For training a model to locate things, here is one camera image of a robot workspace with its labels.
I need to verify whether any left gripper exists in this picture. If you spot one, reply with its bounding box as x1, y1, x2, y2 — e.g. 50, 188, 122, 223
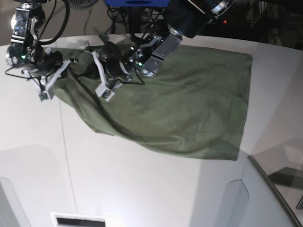
86, 41, 134, 102

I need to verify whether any white label plate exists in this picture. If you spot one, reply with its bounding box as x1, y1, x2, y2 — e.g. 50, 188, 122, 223
50, 212, 107, 227

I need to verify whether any green t-shirt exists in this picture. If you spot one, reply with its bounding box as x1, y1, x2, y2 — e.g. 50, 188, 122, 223
53, 45, 253, 161

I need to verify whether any blue box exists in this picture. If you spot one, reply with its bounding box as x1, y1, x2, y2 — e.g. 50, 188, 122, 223
106, 0, 170, 7

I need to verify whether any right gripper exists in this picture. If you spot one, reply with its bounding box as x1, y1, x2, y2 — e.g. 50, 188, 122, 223
26, 48, 78, 102

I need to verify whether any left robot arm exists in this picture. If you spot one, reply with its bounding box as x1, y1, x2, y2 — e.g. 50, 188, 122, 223
90, 0, 233, 102

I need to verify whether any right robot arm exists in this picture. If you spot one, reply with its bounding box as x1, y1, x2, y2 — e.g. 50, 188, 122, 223
6, 0, 78, 101

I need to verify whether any black table leg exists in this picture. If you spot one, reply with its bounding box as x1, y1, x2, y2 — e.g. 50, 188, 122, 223
126, 7, 143, 34

